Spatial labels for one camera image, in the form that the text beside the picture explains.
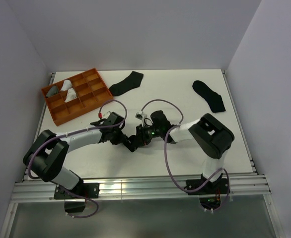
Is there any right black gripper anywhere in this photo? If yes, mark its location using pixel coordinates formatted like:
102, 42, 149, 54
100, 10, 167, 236
131, 123, 162, 147

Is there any black sock with white stripes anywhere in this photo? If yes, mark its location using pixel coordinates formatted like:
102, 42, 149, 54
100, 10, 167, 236
123, 135, 146, 152

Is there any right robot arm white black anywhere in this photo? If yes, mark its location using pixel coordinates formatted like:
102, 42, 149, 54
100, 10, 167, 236
132, 110, 235, 193

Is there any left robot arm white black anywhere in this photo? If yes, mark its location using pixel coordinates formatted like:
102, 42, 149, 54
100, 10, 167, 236
23, 112, 125, 198

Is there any orange compartment tray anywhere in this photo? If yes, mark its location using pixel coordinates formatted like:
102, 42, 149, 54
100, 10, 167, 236
41, 68, 113, 126

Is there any lower white rolled sock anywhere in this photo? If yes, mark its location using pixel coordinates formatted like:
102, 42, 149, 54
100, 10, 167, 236
65, 88, 77, 103

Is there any white rolled sock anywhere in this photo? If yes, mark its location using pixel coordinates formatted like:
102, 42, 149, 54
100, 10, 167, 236
60, 79, 73, 92
65, 88, 77, 103

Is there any black sock top centre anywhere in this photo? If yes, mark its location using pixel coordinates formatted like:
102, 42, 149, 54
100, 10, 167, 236
109, 71, 144, 96

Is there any black sock top right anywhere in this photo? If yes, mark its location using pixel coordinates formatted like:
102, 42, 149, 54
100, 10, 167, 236
192, 80, 226, 113

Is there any upper white rolled sock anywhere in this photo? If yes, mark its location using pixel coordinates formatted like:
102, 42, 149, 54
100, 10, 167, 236
60, 79, 73, 92

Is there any grey rolled sock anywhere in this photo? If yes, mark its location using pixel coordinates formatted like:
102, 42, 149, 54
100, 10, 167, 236
45, 85, 60, 98

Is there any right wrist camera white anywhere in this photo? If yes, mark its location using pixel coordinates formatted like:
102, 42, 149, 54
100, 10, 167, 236
135, 111, 147, 120

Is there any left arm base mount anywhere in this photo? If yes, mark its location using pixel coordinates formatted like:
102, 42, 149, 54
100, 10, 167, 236
53, 183, 99, 218

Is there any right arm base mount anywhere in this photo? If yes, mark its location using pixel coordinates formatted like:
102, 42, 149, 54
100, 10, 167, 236
185, 177, 230, 199

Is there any aluminium frame rail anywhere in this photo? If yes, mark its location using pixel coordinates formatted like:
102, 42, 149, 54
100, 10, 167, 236
0, 69, 285, 238

